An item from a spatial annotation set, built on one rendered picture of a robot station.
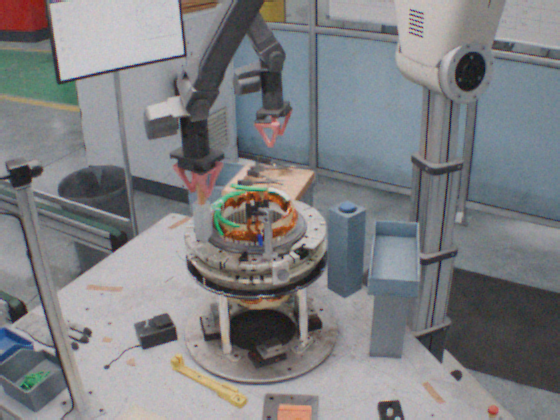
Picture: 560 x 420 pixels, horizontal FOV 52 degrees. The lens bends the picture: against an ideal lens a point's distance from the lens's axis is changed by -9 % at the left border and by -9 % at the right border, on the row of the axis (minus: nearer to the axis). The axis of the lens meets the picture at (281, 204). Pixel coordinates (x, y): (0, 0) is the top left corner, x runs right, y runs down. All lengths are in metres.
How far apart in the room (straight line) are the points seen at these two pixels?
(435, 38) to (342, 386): 0.82
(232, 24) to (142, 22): 1.27
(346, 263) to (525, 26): 2.00
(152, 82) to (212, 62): 2.65
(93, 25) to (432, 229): 1.36
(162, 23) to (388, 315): 1.41
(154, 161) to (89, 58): 1.81
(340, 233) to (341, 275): 0.13
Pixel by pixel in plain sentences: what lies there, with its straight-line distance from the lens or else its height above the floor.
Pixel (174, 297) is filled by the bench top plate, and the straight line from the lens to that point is 1.75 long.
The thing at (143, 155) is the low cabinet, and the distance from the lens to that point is 4.02.
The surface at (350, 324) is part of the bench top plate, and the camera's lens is 1.63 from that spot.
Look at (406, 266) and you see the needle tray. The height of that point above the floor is 1.03.
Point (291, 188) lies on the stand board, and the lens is 1.65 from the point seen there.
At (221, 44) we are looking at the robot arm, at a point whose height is 1.56.
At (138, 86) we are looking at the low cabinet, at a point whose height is 0.75.
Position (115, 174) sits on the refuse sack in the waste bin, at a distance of 3.20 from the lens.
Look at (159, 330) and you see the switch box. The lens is 1.57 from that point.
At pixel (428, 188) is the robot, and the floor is 1.11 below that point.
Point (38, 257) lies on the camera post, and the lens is 1.20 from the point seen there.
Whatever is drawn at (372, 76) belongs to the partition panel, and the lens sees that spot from 3.66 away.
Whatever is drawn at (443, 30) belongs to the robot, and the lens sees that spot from 1.38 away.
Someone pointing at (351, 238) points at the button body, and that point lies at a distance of 1.62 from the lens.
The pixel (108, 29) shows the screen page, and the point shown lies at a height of 1.39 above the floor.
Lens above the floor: 1.79
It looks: 28 degrees down
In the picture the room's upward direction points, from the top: 1 degrees counter-clockwise
